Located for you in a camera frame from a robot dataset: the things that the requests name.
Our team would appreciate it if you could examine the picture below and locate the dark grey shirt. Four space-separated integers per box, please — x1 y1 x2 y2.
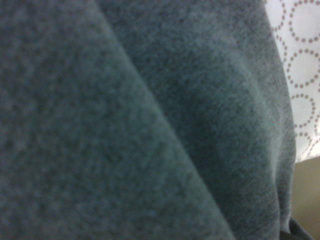
0 0 320 240

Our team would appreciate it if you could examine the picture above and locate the white dotted duvet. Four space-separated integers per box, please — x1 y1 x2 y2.
264 0 320 163

